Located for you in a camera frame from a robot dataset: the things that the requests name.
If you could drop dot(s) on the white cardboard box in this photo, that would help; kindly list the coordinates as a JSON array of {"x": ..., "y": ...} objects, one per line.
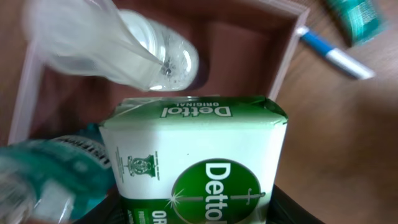
[{"x": 245, "y": 48}]

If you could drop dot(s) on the clear blue soap pump bottle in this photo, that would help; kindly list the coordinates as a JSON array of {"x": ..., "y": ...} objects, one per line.
[{"x": 95, "y": 38}]

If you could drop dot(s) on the green soap bar box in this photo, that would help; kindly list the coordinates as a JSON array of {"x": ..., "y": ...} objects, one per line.
[{"x": 209, "y": 159}]

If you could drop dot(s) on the Colgate toothpaste tube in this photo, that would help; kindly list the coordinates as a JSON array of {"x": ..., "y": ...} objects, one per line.
[{"x": 360, "y": 20}]

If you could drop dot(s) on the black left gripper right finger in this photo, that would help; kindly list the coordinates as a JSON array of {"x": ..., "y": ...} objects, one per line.
[{"x": 284, "y": 210}]

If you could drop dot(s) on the green Listerine mouthwash bottle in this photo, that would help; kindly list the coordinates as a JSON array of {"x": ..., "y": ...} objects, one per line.
[{"x": 55, "y": 180}]

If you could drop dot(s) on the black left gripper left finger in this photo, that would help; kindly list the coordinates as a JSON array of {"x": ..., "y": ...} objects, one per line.
[{"x": 109, "y": 211}]

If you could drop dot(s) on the blue white toothbrush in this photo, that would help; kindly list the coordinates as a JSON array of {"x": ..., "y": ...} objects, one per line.
[{"x": 334, "y": 55}]

